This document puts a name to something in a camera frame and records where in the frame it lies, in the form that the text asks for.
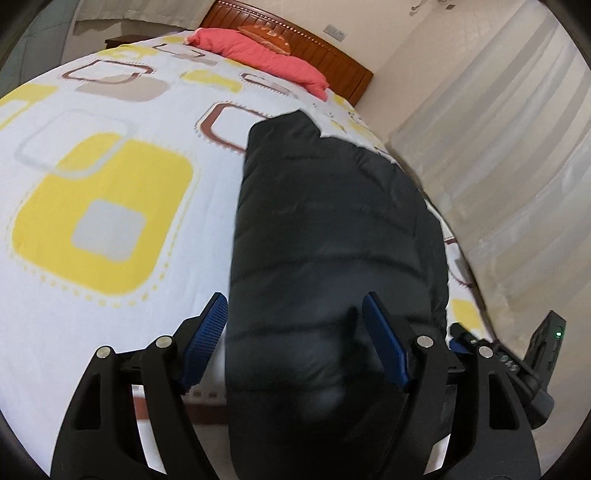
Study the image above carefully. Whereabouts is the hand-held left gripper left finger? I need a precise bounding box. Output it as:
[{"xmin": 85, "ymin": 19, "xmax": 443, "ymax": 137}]
[{"xmin": 50, "ymin": 292, "xmax": 229, "ymax": 480}]

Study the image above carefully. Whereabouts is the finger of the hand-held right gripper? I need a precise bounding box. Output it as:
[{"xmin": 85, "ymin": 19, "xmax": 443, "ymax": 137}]
[{"xmin": 447, "ymin": 322, "xmax": 485, "ymax": 356}]

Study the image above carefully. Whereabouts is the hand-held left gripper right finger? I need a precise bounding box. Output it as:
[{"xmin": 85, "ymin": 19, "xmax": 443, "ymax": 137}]
[{"xmin": 362, "ymin": 292, "xmax": 541, "ymax": 480}]

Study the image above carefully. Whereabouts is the black puffer jacket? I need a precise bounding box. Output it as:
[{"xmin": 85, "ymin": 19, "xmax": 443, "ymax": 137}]
[{"xmin": 226, "ymin": 109, "xmax": 451, "ymax": 480}]

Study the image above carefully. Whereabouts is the cream curtain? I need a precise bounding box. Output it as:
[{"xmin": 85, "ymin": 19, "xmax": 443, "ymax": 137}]
[
  {"xmin": 69, "ymin": 0, "xmax": 218, "ymax": 47},
  {"xmin": 388, "ymin": 0, "xmax": 591, "ymax": 416}
]

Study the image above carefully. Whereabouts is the bed with patterned sheet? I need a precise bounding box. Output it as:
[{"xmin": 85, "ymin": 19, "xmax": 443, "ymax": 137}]
[{"xmin": 0, "ymin": 28, "xmax": 497, "ymax": 467}]

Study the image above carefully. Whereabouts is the wooden headboard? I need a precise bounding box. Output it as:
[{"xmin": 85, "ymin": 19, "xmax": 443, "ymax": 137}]
[{"xmin": 201, "ymin": 0, "xmax": 374, "ymax": 106}]

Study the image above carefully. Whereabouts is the coral pink quilt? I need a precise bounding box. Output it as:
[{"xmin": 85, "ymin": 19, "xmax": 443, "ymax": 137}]
[{"xmin": 184, "ymin": 28, "xmax": 329, "ymax": 100}]

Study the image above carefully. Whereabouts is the orange patterned pillow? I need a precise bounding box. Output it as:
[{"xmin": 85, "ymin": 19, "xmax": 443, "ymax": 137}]
[{"xmin": 238, "ymin": 25, "xmax": 293, "ymax": 55}]

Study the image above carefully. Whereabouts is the frosted glass wardrobe door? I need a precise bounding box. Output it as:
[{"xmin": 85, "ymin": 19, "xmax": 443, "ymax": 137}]
[{"xmin": 18, "ymin": 14, "xmax": 75, "ymax": 58}]

